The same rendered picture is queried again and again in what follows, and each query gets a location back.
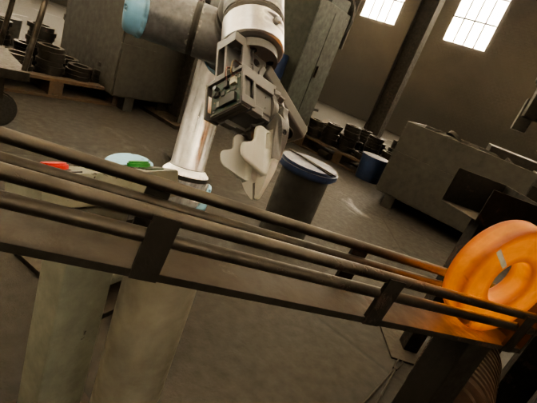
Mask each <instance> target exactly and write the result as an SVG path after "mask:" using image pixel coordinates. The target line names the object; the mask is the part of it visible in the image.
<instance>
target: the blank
mask: <svg viewBox="0 0 537 403"><path fill-rule="evenodd" d="M510 265H511V269H510V270H509V272H508V274H507V275H506V277H505V278H504V279H503V280H502V281H501V282H500V283H498V284H497V285H495V286H493V287H491V288H490V286H491V283H492V282H493V281H494V279H495V278H496V277H497V276H498V275H499V274H500V273H501V272H502V271H503V270H504V269H506V268H507V267H508V266H510ZM442 287H444V288H447V289H452V290H455V291H458V292H461V293H466V294H469V295H472V296H475V297H480V298H483V299H486V300H489V301H494V302H497V303H500V304H503V305H508V306H511V307H514V308H517V309H522V310H526V311H528V310H529V309H530V308H531V307H532V306H533V305H534V304H535V303H536V302H537V226H536V225H534V224H532V223H530V222H529V221H523V220H509V221H502V222H500V223H497V224H495V225H492V226H490V227H488V228H486V229H485V230H483V231H482V232H480V233H478V234H477V235H476V236H474V237H473V238H472V239H471V240H470V241H469V242H468V243H467V244H466V245H465V246H464V247H463V248H462V249H461V250H460V251H459V252H458V253H457V255H456V256H455V258H454V259H453V261H452V262H451V264H450V265H449V267H448V269H447V272H446V274H445V277H444V282H443V286H442ZM489 288H490V289H489ZM443 300H444V304H446V305H452V306H455V307H459V308H462V309H468V310H471V311H474V312H477V313H483V314H486V315H490V316H493V317H498V318H502V319H505V320H509V321H514V320H515V319H517V317H512V316H508V315H505V314H501V313H497V312H493V311H490V310H486V309H481V308H478V307H475V306H472V305H466V304H463V303H460V302H457V301H451V300H448V299H445V298H443ZM457 319H458V320H459V321H460V322H461V323H462V324H463V325H465V326H467V327H468V328H470V329H474V330H490V329H496V328H499V327H495V326H492V325H486V324H482V323H479V322H475V321H469V320H465V319H462V318H458V317H457Z"/></svg>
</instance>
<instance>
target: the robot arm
mask: <svg viewBox="0 0 537 403"><path fill-rule="evenodd" d="M121 25H122V29H123V30H124V31H125V32H126V33H127V34H131V35H133V36H134V37H135V38H142V39H145V40H147V41H149V42H153V43H156V44H158V45H161V46H164V47H167V48H170V49H172V50H176V51H178V52H181V53H183V54H187V55H190V56H191V57H194V58H198V61H197V67H196V69H195V73H194V76H193V81H192V85H191V87H190V91H189V96H188V99H187V102H186V106H185V111H184V114H183V117H182V120H181V126H180V129H179V132H178V135H177V140H176V144H175V146H174V150H173V156H172V158H171V161H170V162H168V163H166V164H164V165H163V167H162V168H167V169H174V170H177V171H178V182H179V183H181V184H184V185H187V186H191V187H193V188H197V189H199V190H204V191H206V192H209V193H211V190H212V186H211V185H210V184H207V181H208V179H209V178H208V177H207V175H206V173H205V166H206V163H207V160H208V157H209V152H210V149H211V146H212V143H213V138H214V135H215V132H216V129H217V126H218V123H220V126H223V127H225V128H226V129H228V130H234V131H236V132H235V134H234V135H233V148H232V149H230V150H222V151H221V154H220V160H221V164H222V165H223V166H224V167H225V168H226V169H227V170H229V171H230V172H232V173H233V174H235V175H236V176H237V177H239V178H240V180H241V182H242V185H243V187H244V190H245V192H246V193H247V194H248V196H249V198H250V199H251V200H258V199H260V198H261V196H262V194H263V192H264V191H265V189H266V187H267V185H268V184H269V182H270V180H271V178H272V176H273V175H274V173H275V170H276V167H277V164H278V162H279V161H280V160H281V158H282V154H283V152H284V148H285V145H286V143H289V142H293V141H295V140H298V139H301V138H303V137H304V136H305V134H306V132H307V130H308V128H307V126H306V125H305V124H304V121H303V119H302V118H301V116H300V115H299V113H298V111H297V109H296V107H295V106H294V105H293V103H292V100H291V99H290V97H289V96H288V94H287V92H286V90H285V89H284V87H283V86H282V84H281V82H280V80H279V78H278V77H277V75H276V73H275V71H274V70H275V69H276V66H277V63H278V62H279V61H280V60H281V59H282V57H283V54H284V0H125V3H124V8H123V14H122V21H121ZM105 160H109V161H112V162H116V163H118V164H121V165H127V162H129V161H147V162H149V163H150V166H153V163H152V162H151V161H150V160H149V159H148V158H145V157H142V156H140V155H137V154H128V153H119V154H112V155H110V156H108V157H106V158H105ZM168 201H172V202H176V203H179V204H182V205H186V206H189V207H193V208H195V209H200V210H203V211H205V209H206V207H207V205H206V204H202V203H200V202H197V201H192V200H189V199H187V198H182V197H179V196H176V197H173V198H169V200H168Z"/></svg>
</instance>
